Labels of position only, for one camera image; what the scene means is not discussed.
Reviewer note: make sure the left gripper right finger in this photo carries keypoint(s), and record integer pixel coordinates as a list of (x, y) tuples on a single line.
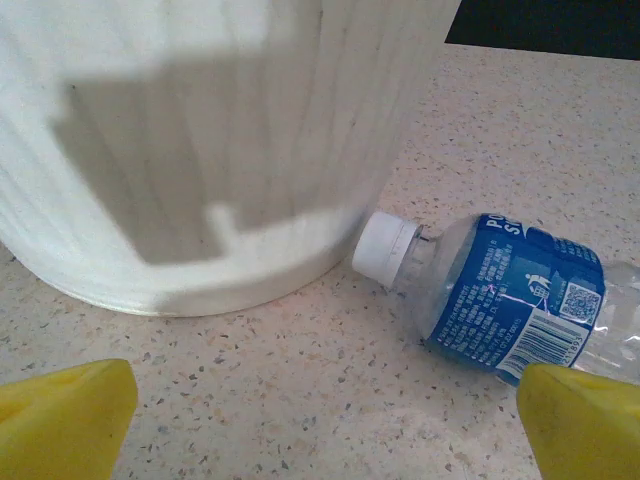
[(585, 430)]

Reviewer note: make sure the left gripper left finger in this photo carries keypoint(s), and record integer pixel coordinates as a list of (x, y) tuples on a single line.
[(60, 425)]

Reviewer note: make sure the blue label clear bottle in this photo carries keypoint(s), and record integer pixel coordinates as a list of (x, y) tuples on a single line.
[(475, 290)]

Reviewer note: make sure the white ribbed plastic bin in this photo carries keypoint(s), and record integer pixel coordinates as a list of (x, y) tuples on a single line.
[(200, 150)]

